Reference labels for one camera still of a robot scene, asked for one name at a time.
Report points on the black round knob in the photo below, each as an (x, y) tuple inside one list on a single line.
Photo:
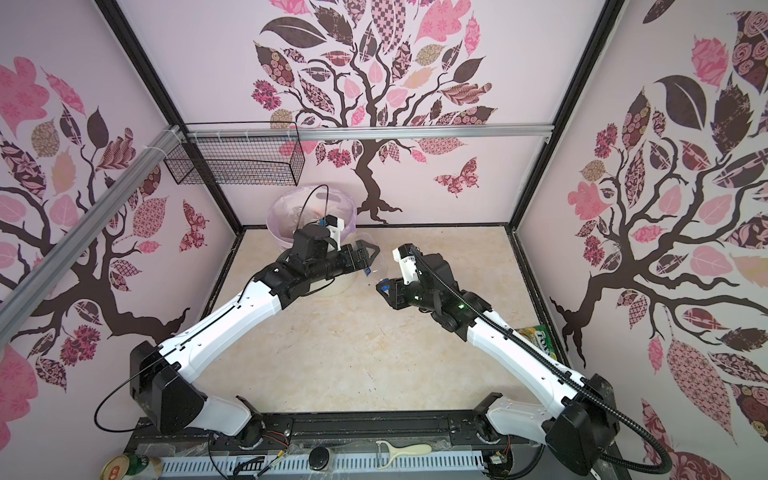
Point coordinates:
[(319, 459)]

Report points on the green yellow snack bag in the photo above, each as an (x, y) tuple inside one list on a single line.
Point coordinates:
[(539, 336)]

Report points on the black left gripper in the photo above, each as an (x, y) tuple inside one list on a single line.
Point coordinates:
[(352, 263)]

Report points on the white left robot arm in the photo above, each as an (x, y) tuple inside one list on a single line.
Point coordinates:
[(163, 376)]

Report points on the cream vegetable peeler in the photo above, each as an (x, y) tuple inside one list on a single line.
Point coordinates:
[(387, 453)]

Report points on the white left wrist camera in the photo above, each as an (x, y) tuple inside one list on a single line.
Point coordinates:
[(335, 226)]

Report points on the aluminium frame bar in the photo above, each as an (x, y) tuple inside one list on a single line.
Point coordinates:
[(24, 299)]

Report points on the purple bin liner bag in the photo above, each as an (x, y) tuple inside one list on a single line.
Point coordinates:
[(305, 205)]

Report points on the blue cap clear bottle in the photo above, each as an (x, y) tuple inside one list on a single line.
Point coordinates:
[(380, 265)]

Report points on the green tin can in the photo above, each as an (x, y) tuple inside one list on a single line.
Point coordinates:
[(132, 466)]

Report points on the cream waste bin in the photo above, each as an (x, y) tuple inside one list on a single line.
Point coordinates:
[(339, 285)]

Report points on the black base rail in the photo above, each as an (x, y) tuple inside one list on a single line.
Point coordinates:
[(447, 429)]

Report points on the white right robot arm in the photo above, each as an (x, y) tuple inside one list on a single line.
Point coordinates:
[(573, 416)]

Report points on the black wire basket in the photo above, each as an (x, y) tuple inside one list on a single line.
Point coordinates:
[(238, 153)]

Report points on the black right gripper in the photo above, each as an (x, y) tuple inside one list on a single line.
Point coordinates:
[(397, 286)]

